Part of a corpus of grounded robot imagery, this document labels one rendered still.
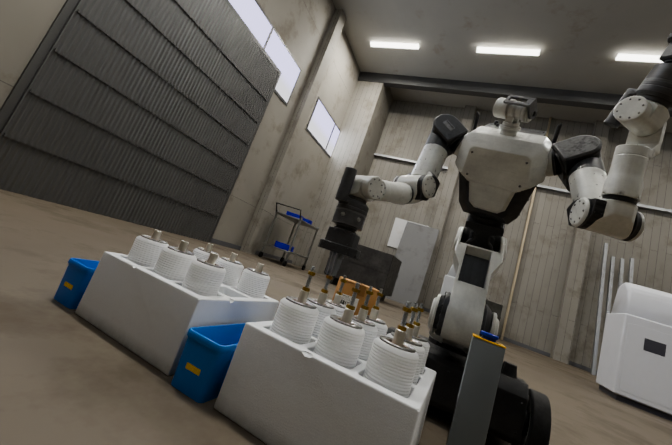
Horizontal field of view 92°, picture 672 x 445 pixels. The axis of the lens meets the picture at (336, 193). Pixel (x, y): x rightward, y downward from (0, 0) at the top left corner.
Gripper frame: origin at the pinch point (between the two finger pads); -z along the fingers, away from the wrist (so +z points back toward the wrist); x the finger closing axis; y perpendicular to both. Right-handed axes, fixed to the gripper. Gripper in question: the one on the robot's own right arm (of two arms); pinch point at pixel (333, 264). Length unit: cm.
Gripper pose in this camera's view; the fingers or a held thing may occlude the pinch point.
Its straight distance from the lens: 91.8
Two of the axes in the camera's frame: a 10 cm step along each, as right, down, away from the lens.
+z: 3.3, -9.2, 2.0
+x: -8.4, -1.9, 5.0
